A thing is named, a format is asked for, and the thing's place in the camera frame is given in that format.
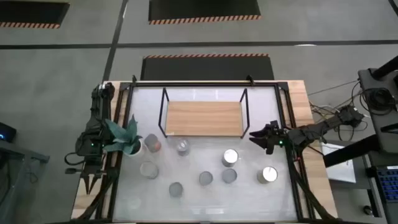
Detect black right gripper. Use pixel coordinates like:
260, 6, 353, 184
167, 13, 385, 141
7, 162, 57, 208
248, 119, 289, 156

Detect black device with blue light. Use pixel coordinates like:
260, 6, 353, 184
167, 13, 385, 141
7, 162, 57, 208
0, 122, 17, 143

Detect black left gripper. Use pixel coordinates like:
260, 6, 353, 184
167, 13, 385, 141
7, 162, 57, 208
64, 156, 107, 195

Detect wooden shelf with black frame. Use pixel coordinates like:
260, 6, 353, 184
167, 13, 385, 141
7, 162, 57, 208
157, 87, 251, 139

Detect orange and white sauce can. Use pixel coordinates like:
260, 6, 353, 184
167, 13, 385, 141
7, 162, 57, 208
198, 170, 214, 187

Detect pale labelled tall can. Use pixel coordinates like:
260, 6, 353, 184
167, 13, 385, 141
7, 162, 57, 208
221, 148, 239, 168

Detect black rig frame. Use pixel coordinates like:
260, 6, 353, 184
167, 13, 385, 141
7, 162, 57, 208
95, 81, 315, 223

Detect grey floor cable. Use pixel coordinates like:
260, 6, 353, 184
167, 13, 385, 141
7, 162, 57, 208
307, 80, 361, 96

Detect green sliced peaches can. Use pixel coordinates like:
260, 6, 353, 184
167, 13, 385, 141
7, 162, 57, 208
169, 182, 184, 198

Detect grey cart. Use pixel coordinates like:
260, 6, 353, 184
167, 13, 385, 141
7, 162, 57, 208
0, 139, 50, 224

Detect dark grey desk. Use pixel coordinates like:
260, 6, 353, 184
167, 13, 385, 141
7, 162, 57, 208
357, 67, 398, 155

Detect orange tall can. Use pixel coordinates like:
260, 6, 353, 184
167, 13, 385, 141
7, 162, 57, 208
144, 133, 162, 153

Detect blue lit keyboard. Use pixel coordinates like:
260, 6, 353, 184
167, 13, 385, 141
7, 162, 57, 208
374, 164, 398, 205

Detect white paper sheet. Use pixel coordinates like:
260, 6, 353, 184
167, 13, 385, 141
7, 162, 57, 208
320, 141, 357, 184

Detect green peas can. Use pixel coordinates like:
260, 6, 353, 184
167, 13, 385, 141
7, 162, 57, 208
221, 168, 238, 184

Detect pale green and blue can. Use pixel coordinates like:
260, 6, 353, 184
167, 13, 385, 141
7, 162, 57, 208
139, 161, 160, 180

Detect yellow carrots can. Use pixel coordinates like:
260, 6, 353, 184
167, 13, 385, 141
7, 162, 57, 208
256, 166, 279, 185

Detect green plant in white pot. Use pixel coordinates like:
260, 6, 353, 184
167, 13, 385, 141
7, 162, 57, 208
103, 114, 146, 157

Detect coiled black cable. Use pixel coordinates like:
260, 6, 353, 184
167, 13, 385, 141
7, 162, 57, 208
359, 87, 397, 116

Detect black cable bundle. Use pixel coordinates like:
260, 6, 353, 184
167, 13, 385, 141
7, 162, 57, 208
290, 167, 343, 223
73, 169, 121, 223

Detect black cable tangle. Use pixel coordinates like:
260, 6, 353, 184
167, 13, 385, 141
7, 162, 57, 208
337, 118, 369, 142

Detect black mat with hazard stripe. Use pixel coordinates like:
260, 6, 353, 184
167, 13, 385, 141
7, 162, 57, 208
148, 0, 262, 26
140, 53, 275, 82
0, 1, 71, 30

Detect blue cherries can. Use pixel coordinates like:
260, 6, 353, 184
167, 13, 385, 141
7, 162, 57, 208
176, 139, 190, 157

